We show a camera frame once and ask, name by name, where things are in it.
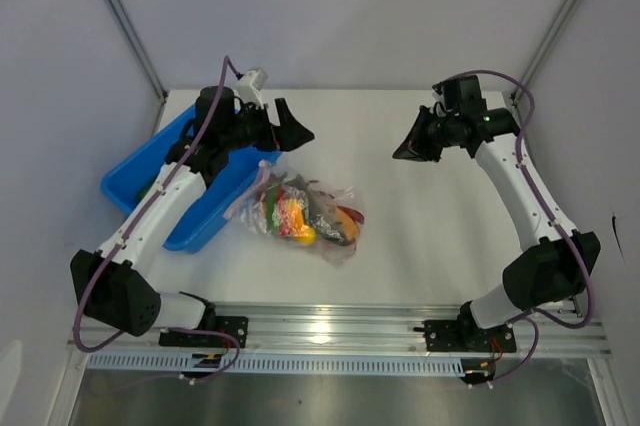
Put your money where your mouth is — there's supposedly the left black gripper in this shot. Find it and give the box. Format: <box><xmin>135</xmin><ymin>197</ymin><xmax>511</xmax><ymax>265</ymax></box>
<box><xmin>222</xmin><ymin>99</ymin><xmax>314</xmax><ymax>153</ymax></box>

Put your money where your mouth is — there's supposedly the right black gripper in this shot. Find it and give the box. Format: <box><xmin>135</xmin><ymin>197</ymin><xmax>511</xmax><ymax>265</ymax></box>
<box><xmin>392</xmin><ymin>106</ymin><xmax>459</xmax><ymax>164</ymax></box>

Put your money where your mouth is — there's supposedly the grey toy fish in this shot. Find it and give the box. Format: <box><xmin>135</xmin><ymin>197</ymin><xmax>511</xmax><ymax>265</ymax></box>
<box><xmin>292</xmin><ymin>175</ymin><xmax>353</xmax><ymax>246</ymax></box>

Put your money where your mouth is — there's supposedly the clear pink-dotted zip bag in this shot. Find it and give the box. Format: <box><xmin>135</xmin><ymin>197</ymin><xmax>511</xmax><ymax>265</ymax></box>
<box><xmin>224</xmin><ymin>160</ymin><xmax>366</xmax><ymax>266</ymax></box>

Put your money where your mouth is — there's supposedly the yellow toy mango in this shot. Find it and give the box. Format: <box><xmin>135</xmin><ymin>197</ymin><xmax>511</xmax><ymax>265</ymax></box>
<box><xmin>279</xmin><ymin>199</ymin><xmax>316</xmax><ymax>245</ymax></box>

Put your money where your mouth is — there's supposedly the toy steak slice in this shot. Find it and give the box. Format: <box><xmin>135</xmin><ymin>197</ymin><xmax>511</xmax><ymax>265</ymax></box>
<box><xmin>336</xmin><ymin>209</ymin><xmax>360</xmax><ymax>242</ymax></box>

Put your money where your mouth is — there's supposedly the green toy cucumber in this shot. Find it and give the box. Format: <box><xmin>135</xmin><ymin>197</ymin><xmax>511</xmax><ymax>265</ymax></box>
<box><xmin>136</xmin><ymin>184</ymin><xmax>150</xmax><ymax>201</ymax></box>

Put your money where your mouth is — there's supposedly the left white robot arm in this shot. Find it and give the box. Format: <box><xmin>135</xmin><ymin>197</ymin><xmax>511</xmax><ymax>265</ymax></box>
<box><xmin>70</xmin><ymin>86</ymin><xmax>314</xmax><ymax>346</ymax></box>

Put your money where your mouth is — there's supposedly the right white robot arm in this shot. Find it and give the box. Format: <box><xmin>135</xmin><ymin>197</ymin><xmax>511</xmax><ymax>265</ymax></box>
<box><xmin>393</xmin><ymin>70</ymin><xmax>601</xmax><ymax>350</ymax></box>

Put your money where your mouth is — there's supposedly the blue plastic bin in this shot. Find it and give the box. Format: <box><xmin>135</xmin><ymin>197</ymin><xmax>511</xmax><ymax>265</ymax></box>
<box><xmin>101</xmin><ymin>106</ymin><xmax>280</xmax><ymax>254</ymax></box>

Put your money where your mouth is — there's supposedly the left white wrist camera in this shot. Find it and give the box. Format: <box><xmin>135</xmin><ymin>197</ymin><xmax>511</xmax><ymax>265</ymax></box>
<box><xmin>233</xmin><ymin>68</ymin><xmax>268</xmax><ymax>107</ymax></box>

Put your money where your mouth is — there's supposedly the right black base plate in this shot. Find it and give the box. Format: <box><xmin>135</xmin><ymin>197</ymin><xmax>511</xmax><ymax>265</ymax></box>
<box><xmin>412</xmin><ymin>320</ymin><xmax>517</xmax><ymax>353</ymax></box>

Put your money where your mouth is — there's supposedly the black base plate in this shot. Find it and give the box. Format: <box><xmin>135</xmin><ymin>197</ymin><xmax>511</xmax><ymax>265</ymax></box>
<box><xmin>158</xmin><ymin>315</ymin><xmax>250</xmax><ymax>348</ymax></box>
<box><xmin>412</xmin><ymin>320</ymin><xmax>517</xmax><ymax>353</ymax></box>

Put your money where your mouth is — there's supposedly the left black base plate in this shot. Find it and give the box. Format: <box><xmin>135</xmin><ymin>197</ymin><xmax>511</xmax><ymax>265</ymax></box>
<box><xmin>158</xmin><ymin>315</ymin><xmax>250</xmax><ymax>348</ymax></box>

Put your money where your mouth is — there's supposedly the aluminium mounting rail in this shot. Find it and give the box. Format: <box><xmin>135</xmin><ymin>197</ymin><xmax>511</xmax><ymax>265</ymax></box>
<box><xmin>64</xmin><ymin>299</ymin><xmax>614</xmax><ymax>362</ymax></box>

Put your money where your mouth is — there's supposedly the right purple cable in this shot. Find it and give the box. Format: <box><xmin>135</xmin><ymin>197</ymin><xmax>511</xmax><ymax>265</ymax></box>
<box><xmin>439</xmin><ymin>68</ymin><xmax>599</xmax><ymax>390</ymax></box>

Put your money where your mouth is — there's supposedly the white slotted cable duct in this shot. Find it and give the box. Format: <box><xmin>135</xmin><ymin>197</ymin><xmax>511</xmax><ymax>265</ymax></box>
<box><xmin>88</xmin><ymin>351</ymin><xmax>464</xmax><ymax>377</ymax></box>

